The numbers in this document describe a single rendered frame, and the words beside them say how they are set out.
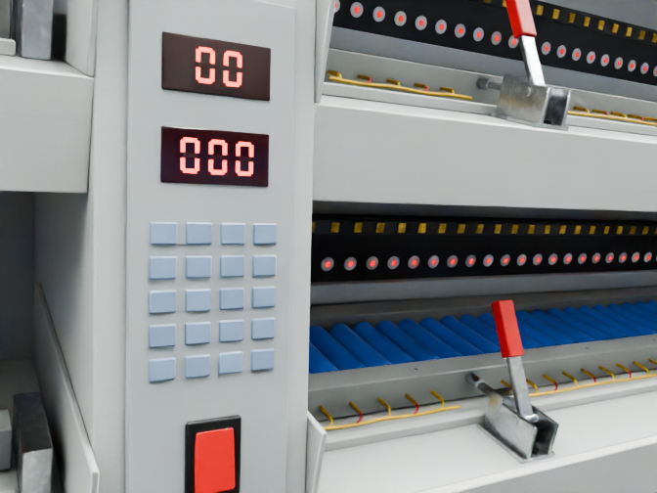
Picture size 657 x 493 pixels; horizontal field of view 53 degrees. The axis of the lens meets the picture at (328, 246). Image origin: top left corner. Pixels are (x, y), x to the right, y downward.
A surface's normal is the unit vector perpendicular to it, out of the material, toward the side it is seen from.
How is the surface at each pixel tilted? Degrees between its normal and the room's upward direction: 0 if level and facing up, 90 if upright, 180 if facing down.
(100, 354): 90
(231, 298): 90
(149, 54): 90
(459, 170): 106
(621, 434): 16
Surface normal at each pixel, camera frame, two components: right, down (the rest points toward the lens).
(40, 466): 0.47, 0.33
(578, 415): 0.15, -0.95
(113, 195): 0.50, 0.06
